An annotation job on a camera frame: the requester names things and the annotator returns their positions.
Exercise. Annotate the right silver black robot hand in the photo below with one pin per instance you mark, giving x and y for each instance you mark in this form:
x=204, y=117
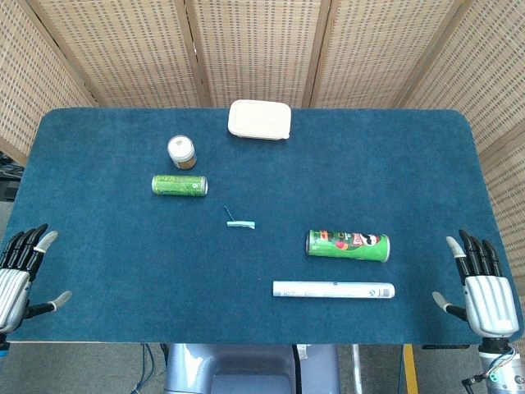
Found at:
x=490, y=303

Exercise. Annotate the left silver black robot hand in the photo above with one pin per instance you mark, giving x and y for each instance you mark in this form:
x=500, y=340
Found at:
x=12, y=283

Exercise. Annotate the dark background equipment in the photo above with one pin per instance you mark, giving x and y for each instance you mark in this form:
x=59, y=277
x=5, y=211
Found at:
x=9, y=180

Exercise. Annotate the yellow floor tape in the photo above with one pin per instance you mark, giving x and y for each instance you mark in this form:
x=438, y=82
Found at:
x=410, y=369

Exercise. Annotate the blue felt table mat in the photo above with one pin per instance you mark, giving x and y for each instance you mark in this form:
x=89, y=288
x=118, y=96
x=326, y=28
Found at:
x=123, y=262

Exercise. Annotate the white table leg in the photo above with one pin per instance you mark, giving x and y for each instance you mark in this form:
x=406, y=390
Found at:
x=357, y=369

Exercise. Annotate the green Pringles can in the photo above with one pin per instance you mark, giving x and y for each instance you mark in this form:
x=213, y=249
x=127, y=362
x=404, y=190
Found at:
x=348, y=245

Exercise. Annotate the white printed tube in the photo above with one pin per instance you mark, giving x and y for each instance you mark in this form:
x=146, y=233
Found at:
x=332, y=289

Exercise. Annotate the green drink can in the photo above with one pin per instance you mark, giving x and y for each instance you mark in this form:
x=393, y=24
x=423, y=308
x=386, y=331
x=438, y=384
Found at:
x=178, y=185

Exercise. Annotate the white-lidded spice jar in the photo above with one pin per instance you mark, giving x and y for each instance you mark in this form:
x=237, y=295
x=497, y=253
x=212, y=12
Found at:
x=181, y=152

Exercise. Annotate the blue-grey robot torso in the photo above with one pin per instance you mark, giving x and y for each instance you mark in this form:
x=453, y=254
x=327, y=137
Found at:
x=246, y=369

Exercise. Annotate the cream lidded lunch box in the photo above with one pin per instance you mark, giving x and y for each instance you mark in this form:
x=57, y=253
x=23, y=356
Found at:
x=259, y=120

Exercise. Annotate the bamboo folding screen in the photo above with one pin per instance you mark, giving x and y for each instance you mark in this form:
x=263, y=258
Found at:
x=262, y=49

